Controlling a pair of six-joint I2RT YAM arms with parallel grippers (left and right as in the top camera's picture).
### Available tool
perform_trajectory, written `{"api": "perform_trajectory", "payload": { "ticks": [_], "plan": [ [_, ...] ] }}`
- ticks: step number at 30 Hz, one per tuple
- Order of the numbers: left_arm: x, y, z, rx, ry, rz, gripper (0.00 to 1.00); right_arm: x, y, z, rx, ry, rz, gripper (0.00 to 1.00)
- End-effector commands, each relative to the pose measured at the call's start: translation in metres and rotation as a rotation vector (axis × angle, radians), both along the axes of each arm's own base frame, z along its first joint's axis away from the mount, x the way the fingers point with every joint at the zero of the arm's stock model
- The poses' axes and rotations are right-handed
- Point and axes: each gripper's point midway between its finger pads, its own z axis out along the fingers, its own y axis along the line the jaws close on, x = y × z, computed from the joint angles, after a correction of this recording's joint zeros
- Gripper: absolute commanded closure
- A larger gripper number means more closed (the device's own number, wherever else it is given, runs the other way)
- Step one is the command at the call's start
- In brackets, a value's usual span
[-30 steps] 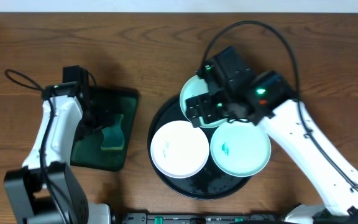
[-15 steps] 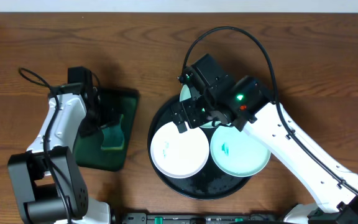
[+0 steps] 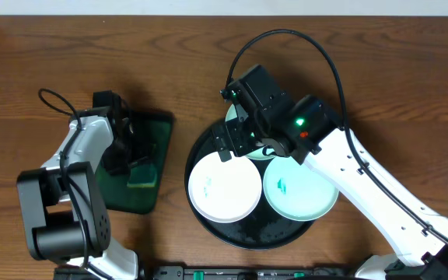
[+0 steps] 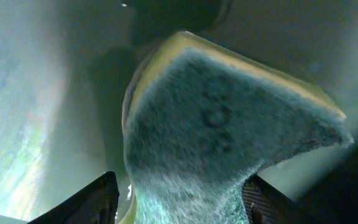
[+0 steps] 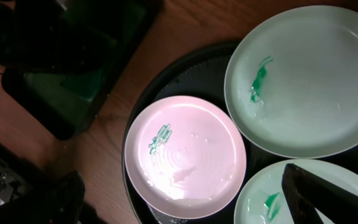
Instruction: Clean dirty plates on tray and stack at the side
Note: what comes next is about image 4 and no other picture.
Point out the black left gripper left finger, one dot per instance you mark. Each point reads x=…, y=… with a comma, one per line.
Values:
x=94, y=204

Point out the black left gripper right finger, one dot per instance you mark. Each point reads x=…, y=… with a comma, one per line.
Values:
x=266, y=205

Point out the yellow green scrubbing sponge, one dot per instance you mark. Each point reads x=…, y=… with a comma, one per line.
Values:
x=199, y=120

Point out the dark green rectangular water tray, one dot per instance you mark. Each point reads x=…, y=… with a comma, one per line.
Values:
x=64, y=66

